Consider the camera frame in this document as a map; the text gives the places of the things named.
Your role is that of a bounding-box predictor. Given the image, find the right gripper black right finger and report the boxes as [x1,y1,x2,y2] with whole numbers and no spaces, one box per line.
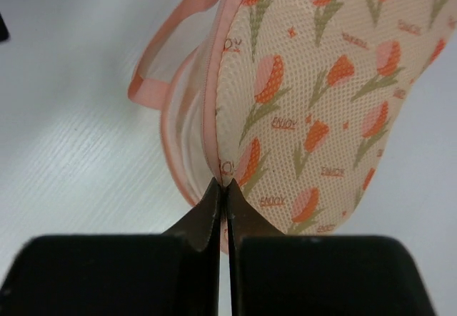
[225,181,456,315]

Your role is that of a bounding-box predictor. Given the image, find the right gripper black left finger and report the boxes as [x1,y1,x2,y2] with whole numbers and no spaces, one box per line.
[1,180,222,315]

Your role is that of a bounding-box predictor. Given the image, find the orange floral mesh laundry bag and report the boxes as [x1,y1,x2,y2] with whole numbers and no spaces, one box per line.
[128,0,456,235]

